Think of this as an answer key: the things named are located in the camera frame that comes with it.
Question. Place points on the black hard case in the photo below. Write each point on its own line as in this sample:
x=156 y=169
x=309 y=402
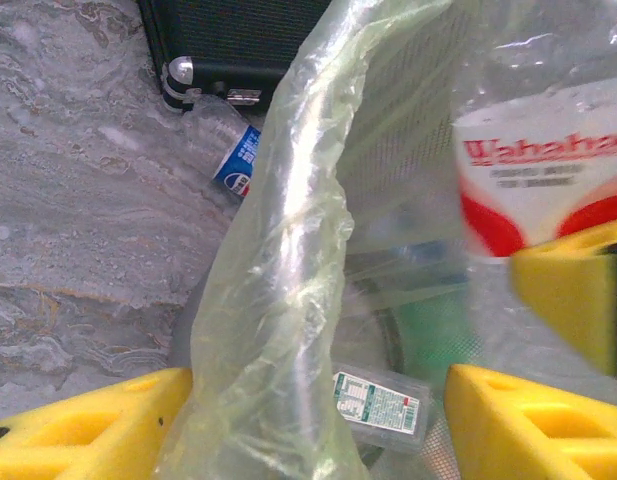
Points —
x=228 y=40

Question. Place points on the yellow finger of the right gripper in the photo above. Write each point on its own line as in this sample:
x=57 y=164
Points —
x=568 y=290

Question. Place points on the grey metal mesh bin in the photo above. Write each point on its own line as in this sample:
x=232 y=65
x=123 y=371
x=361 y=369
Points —
x=184 y=330

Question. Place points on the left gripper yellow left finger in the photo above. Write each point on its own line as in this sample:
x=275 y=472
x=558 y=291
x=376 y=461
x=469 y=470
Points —
x=78 y=440

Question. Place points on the green plastic object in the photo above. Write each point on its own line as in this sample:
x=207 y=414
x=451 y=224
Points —
x=433 y=330

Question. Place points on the green white label clear bottle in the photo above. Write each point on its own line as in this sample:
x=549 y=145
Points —
x=383 y=405

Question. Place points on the translucent green plastic bin liner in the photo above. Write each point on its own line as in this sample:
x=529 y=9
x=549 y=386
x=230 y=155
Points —
x=288 y=250

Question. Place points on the red white label plastic bottle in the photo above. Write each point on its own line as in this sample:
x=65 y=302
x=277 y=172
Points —
x=528 y=165

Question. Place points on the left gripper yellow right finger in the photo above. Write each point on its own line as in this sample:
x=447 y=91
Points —
x=518 y=440

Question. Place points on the blue label clear plastic bottle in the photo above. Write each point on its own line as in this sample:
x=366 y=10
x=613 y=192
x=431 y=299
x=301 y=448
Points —
x=238 y=160

